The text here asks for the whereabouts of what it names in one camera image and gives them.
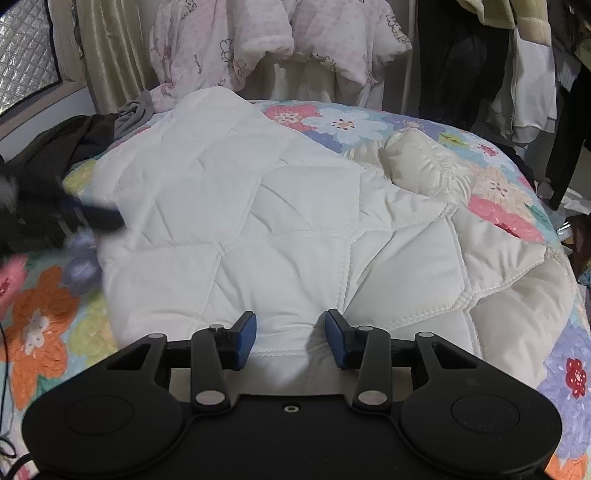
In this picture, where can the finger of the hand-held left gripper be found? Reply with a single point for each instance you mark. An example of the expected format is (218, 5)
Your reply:
(99, 217)

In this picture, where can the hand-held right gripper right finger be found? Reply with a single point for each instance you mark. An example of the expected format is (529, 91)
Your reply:
(336, 344)

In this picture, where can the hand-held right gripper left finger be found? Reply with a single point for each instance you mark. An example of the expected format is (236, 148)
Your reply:
(244, 344)

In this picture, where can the white quilted jacket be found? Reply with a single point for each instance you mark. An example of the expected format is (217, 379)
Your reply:
(277, 221)

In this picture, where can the dark cloth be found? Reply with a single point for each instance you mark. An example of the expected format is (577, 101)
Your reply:
(64, 143)

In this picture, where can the floral bed quilt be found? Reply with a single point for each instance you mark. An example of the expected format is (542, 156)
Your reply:
(41, 323)

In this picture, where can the grey cloth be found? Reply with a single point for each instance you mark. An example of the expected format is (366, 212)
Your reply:
(136, 113)

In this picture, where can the silver foil window cover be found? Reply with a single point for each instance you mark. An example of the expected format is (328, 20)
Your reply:
(25, 50)

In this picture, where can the beige curtain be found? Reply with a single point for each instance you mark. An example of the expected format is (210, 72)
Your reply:
(111, 50)

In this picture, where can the pink printed pajama garment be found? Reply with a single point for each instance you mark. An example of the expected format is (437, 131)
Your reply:
(198, 46)
(341, 37)

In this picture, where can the cream satin cloth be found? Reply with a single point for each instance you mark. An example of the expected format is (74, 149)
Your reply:
(295, 81)

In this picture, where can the white rack pole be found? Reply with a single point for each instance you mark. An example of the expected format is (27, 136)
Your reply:
(409, 60)

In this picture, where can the black hanging garment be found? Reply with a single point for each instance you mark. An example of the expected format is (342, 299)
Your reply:
(455, 69)

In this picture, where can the dark hanging garment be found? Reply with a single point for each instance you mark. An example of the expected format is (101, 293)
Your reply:
(570, 138)

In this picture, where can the cream fleece jacket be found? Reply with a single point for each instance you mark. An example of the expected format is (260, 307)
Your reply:
(512, 18)

